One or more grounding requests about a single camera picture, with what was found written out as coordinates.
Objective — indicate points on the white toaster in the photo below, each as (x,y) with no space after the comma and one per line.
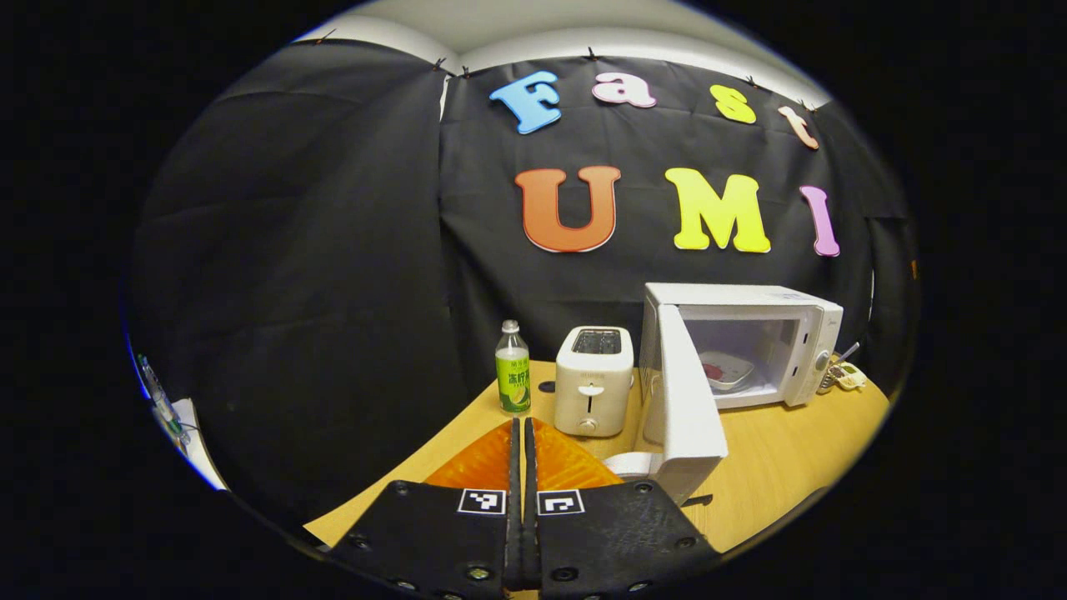
(593,383)

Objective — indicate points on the blue white patterned utensil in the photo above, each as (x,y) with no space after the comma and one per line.
(849,352)

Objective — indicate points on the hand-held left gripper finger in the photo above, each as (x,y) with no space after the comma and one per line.
(516,467)
(530,467)

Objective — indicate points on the white square plate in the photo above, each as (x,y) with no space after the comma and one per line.
(738,375)

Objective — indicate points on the white board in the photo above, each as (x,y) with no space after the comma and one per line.
(200,450)

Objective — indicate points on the white divided dish of beans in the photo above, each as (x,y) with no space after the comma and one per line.
(852,379)

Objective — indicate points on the white microwave oven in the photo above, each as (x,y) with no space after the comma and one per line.
(692,417)

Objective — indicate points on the pink ham slice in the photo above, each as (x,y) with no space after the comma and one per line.
(712,372)

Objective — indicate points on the green label drink bottle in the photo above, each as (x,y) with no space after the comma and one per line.
(513,375)

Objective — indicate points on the black backdrop cloth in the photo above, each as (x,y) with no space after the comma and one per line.
(333,292)

